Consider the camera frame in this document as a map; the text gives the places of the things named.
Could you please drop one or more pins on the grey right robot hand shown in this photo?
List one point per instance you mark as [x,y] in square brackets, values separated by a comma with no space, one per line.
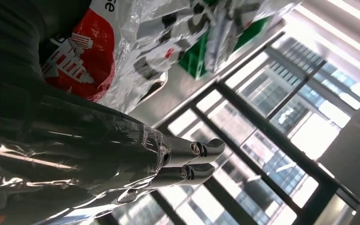
[74,149]

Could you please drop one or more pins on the green plastic crate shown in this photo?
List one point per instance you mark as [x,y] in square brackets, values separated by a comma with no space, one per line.
[192,62]

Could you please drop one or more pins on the long white ceiling light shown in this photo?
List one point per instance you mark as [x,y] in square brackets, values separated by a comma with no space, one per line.
[338,34]

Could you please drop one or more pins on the white ceiling light strip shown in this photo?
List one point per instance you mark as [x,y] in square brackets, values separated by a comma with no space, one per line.
[354,14]

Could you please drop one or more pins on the dark window frame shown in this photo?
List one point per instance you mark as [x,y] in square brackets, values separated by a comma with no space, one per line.
[260,124]

